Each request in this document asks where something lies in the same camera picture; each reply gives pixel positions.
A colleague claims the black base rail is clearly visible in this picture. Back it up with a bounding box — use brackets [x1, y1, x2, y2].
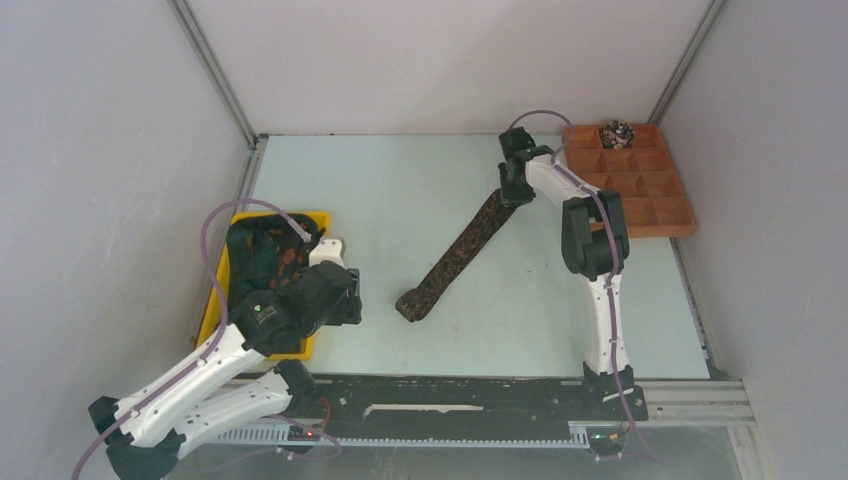
[254, 374, 649, 445]

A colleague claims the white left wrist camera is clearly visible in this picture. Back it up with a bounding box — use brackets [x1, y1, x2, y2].
[309, 237, 346, 267]

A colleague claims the dark green ties pile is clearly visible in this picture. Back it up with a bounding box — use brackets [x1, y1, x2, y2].
[226, 213, 326, 308]

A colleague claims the rolled patterned tie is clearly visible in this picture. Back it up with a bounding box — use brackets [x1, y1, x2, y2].
[599, 120, 635, 150]

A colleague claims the aluminium frame rail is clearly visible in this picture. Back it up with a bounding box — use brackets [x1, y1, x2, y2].
[152, 377, 757, 452]

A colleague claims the wooden compartment tray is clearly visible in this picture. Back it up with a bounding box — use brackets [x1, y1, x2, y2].
[565, 124, 697, 238]

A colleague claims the yellow plastic bin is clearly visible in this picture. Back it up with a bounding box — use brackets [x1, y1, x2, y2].
[196, 211, 332, 361]

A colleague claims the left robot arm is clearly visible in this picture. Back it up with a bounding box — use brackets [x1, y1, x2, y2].
[88, 261, 362, 479]

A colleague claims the dark key-patterned tie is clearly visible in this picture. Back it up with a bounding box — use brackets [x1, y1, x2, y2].
[395, 188, 516, 323]

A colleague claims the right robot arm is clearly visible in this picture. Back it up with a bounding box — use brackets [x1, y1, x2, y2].
[498, 127, 634, 418]

